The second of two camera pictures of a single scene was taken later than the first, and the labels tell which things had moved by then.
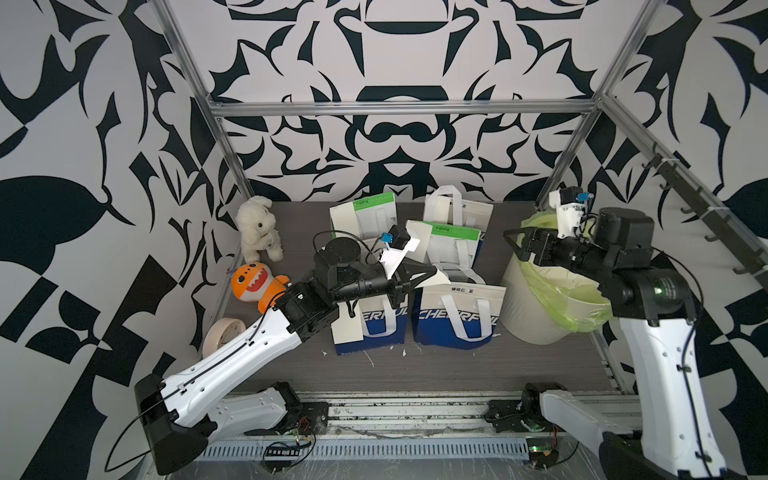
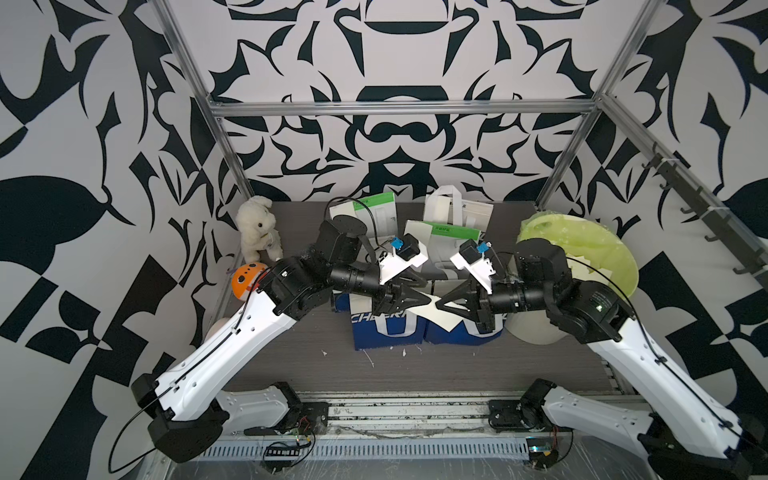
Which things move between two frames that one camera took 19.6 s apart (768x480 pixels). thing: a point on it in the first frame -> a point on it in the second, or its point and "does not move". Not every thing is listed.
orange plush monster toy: x=254 y=282 does not move
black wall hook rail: x=697 y=200 does not move
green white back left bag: x=364 y=218 does not move
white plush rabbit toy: x=257 y=223 does not move
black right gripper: x=548 y=238 -> x=478 y=302
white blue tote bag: x=347 y=328 -> x=441 y=317
